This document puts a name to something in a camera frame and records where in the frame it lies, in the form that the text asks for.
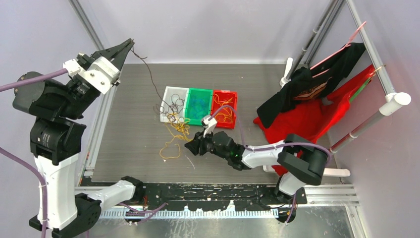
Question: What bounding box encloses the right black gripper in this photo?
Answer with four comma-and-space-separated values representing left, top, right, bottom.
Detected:
184, 127, 230, 161

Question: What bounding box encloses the brown wire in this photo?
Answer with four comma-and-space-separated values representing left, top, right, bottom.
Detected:
130, 48, 191, 125
167, 94, 186, 115

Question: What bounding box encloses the white plastic bin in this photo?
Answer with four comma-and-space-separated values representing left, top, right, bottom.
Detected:
159, 86, 189, 123

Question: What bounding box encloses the purple cable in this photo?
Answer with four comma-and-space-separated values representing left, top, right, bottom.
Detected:
0, 59, 168, 238
210, 105, 333, 224

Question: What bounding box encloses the yellow wire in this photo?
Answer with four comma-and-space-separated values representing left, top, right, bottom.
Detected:
158, 113, 194, 161
213, 94, 234, 125

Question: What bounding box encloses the green plastic bin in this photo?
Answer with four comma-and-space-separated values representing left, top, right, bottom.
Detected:
184, 88, 213, 125

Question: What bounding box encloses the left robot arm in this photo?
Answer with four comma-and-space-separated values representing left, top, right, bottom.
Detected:
12, 39, 145, 238

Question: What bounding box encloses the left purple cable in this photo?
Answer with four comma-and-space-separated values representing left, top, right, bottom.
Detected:
0, 59, 168, 238

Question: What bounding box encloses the red plastic bin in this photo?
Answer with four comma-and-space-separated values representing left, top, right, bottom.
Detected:
211, 90, 238, 129

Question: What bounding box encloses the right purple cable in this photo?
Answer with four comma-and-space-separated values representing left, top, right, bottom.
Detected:
210, 105, 333, 224

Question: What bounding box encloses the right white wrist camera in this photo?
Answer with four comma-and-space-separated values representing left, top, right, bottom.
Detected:
202, 115, 217, 137

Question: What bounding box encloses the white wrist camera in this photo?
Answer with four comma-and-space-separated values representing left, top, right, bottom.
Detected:
78, 56, 121, 94
202, 115, 217, 137

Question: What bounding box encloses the pink hanger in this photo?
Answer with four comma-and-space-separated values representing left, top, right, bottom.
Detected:
310, 21, 367, 70

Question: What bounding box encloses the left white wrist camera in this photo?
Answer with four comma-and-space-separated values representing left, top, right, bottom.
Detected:
78, 56, 121, 94

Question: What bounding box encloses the metal clothes rail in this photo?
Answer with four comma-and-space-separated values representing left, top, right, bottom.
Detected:
329, 0, 412, 154

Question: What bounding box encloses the black shirt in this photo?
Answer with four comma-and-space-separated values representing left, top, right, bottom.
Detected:
257, 43, 366, 128

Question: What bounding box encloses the green hanger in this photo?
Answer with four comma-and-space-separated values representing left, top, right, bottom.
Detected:
349, 64, 386, 103

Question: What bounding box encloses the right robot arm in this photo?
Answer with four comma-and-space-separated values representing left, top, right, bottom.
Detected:
184, 131, 331, 204

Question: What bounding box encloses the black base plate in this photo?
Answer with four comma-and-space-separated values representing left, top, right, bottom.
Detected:
124, 183, 307, 212

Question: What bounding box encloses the white rack base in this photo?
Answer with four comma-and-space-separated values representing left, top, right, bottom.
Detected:
262, 166, 351, 178

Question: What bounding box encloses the red shirt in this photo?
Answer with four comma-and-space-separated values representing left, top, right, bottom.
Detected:
253, 64, 376, 177

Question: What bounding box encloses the white rack post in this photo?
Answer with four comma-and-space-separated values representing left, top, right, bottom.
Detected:
279, 58, 293, 88

